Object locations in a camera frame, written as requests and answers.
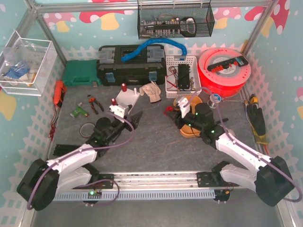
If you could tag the black terminal block strip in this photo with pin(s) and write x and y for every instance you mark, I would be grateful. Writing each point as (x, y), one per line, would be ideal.
(226, 64)

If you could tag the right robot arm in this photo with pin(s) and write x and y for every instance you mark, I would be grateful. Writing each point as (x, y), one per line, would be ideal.
(268, 177)

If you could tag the black wire mesh basket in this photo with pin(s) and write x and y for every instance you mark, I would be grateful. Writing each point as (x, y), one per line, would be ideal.
(186, 20)

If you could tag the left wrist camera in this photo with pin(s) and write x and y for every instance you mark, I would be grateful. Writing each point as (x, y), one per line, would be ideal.
(120, 110)

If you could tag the black screwdriver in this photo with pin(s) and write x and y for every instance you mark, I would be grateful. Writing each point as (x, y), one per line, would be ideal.
(223, 120)

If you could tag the green tool case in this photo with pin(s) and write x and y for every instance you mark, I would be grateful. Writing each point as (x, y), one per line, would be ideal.
(81, 73)

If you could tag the black battery holder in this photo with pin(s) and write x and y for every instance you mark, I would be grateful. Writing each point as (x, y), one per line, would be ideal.
(183, 76)

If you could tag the yellow plastic tray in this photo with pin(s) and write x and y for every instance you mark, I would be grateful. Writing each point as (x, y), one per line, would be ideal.
(186, 131)

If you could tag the solder wire spool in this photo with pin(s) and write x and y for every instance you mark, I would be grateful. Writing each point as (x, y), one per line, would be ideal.
(214, 101)

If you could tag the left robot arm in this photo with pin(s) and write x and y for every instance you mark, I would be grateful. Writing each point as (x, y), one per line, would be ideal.
(46, 179)

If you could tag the clear acrylic box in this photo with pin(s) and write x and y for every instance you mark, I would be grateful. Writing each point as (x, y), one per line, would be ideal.
(39, 54)

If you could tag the beige work glove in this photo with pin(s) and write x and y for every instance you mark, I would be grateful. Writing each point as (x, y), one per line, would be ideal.
(152, 91)

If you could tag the blue white glove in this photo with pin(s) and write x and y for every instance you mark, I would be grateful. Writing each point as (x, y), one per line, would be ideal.
(18, 71)

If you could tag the red filament spool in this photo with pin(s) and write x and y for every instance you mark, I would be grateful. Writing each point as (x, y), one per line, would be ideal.
(226, 83)

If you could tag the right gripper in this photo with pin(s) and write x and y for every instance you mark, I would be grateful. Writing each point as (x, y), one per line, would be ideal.
(178, 120)

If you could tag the green circuit board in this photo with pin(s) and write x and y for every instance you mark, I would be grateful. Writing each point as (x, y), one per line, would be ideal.
(78, 111)

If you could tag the black toolbox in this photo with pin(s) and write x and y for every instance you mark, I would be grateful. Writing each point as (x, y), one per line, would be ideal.
(149, 65)

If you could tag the white peg board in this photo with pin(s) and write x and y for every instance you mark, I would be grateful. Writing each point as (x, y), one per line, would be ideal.
(128, 97)

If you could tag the tape roll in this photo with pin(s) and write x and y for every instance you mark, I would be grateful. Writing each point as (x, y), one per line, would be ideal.
(86, 130)

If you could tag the red spring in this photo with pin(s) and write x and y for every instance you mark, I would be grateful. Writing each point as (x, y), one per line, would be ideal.
(113, 101)
(123, 87)
(169, 109)

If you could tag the orange multimeter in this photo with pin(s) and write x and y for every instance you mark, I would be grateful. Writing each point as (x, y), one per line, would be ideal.
(59, 93)

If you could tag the black rubber glove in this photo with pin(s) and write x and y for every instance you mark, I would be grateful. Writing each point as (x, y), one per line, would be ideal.
(256, 119)

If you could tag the white perforated basket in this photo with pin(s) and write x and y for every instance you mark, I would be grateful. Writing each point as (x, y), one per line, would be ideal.
(171, 79)

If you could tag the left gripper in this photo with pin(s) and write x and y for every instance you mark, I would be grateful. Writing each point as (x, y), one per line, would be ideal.
(129, 124)

